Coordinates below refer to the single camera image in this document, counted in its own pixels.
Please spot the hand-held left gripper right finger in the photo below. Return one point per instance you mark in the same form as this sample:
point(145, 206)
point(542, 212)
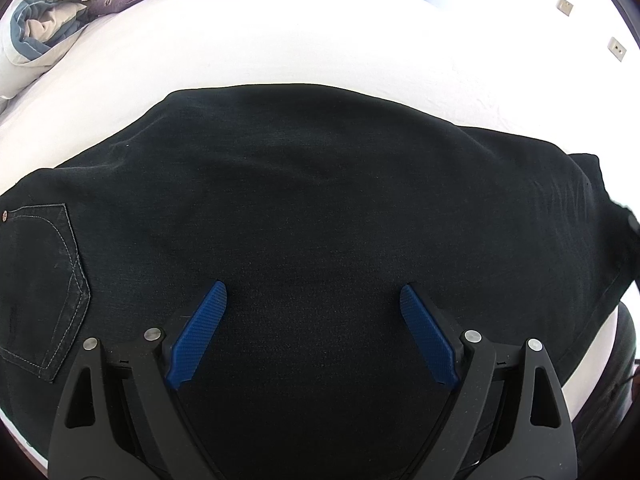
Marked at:
point(427, 335)

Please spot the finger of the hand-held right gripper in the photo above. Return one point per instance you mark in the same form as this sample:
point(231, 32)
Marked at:
point(632, 220)

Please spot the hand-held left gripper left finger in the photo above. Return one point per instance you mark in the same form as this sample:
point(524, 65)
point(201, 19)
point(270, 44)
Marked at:
point(197, 337)

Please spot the black pants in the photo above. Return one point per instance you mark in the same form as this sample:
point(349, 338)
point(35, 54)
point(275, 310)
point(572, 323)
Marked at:
point(325, 185)

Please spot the dark cloth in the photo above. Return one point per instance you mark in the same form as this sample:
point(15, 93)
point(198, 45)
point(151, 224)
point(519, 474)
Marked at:
point(620, 370)

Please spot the folded beige and blue quilt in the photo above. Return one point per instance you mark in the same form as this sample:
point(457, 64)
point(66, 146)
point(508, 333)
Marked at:
point(45, 30)

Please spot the wall socket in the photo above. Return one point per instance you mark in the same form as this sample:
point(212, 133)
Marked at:
point(616, 48)
point(565, 6)

